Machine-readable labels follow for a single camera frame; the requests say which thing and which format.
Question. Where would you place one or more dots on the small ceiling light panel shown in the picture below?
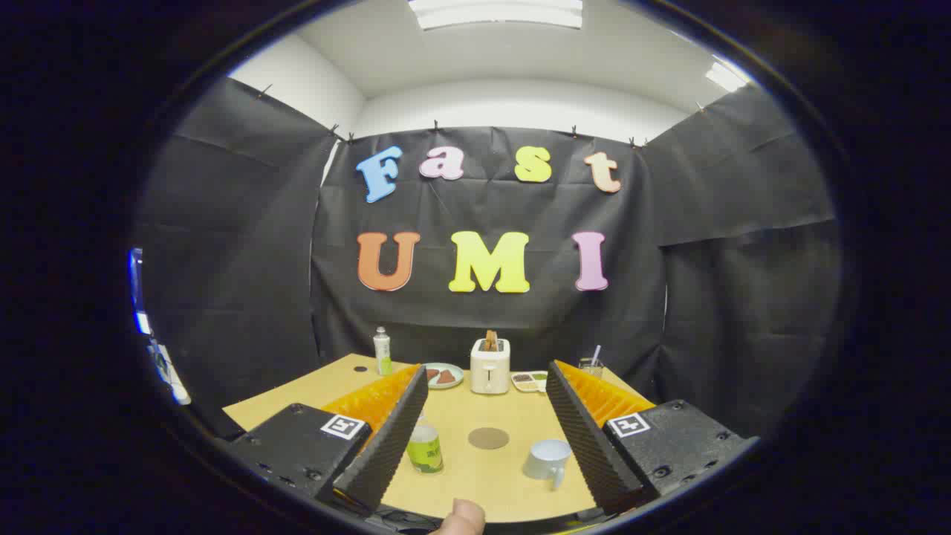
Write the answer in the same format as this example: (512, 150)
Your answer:
(724, 76)

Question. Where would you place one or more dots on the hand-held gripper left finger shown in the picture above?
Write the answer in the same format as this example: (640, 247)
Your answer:
(386, 446)

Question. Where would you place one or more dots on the wooden table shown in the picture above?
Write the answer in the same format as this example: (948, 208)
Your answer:
(483, 483)

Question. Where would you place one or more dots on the pale green plate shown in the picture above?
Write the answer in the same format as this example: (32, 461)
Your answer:
(455, 370)

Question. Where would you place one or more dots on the brown toast slice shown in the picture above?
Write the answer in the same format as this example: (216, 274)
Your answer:
(491, 340)

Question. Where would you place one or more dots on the tall white green bottle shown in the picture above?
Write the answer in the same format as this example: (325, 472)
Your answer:
(383, 357)

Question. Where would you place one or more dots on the white toaster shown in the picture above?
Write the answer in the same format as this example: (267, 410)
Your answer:
(489, 371)

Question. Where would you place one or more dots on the round brown coaster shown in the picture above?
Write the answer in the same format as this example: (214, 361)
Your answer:
(488, 438)

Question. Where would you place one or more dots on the large ceiling light panel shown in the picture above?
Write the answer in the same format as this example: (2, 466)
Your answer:
(498, 13)

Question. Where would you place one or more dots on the green label juice bottle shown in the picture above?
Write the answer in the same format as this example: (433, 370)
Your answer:
(425, 449)

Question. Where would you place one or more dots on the black backdrop cloth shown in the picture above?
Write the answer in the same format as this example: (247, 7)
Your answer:
(483, 319)

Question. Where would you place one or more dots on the white divided snack tray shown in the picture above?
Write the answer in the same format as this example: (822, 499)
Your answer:
(527, 382)

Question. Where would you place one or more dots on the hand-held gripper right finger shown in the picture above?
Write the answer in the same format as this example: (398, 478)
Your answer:
(591, 446)

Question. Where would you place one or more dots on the pale blue cup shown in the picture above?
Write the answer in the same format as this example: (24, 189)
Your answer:
(546, 457)

